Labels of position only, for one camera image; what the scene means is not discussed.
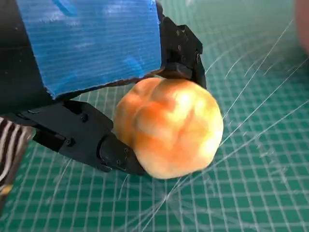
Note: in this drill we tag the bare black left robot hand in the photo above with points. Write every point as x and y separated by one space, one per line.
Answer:
96 43

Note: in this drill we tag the round toy bread bun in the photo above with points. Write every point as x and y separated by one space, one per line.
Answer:
173 125

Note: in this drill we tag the pink bowl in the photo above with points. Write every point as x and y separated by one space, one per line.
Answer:
304 24

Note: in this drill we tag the person in striped cloth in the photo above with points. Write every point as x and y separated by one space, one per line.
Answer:
12 145

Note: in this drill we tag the green cutting mat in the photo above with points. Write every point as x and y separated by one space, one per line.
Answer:
241 169

